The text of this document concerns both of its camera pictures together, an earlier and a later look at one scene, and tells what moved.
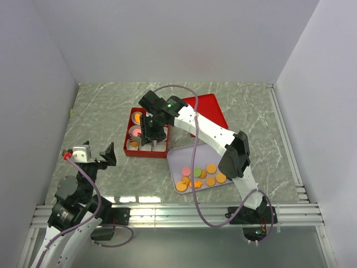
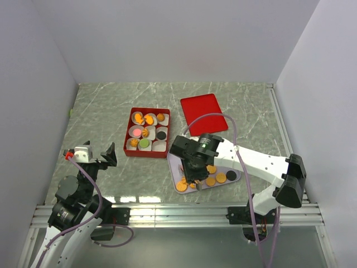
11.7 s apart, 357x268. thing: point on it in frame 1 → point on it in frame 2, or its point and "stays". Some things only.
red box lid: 208,108 stays
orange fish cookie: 137,118 stays
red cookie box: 133,146 stays
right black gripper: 146,133 → 191,175
